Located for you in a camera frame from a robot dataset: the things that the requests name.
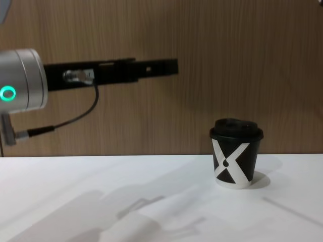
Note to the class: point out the black plastic cup lid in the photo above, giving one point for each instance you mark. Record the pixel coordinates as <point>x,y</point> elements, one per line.
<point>236,129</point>

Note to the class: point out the black and white paper cup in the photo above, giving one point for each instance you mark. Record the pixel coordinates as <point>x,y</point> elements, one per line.
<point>233,164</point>

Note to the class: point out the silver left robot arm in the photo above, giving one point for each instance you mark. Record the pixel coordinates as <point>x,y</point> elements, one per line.
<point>22,78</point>

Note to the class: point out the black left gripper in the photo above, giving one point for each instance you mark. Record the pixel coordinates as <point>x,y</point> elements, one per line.
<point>113,71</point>

